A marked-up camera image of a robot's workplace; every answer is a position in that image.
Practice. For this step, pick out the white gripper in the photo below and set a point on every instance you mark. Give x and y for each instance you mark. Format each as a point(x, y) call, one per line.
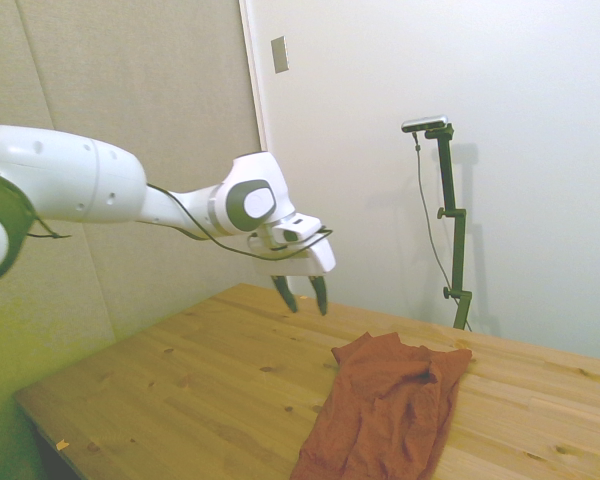
point(322, 260)

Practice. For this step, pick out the rust red shorts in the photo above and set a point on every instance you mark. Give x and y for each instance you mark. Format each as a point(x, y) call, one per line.
point(390, 410)

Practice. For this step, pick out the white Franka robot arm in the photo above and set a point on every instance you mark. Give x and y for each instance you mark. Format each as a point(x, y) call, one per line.
point(80, 175)

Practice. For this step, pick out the dark green camera stand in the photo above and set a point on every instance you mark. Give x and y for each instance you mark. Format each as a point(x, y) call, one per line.
point(457, 250)

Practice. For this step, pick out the white wall corner trim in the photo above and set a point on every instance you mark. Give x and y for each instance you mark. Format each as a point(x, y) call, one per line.
point(260, 100)

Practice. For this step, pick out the silver stereo camera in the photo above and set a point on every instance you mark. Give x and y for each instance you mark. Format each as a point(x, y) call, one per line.
point(425, 123)

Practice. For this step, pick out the grey wall plate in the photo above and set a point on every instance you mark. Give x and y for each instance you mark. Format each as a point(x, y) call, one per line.
point(280, 55)

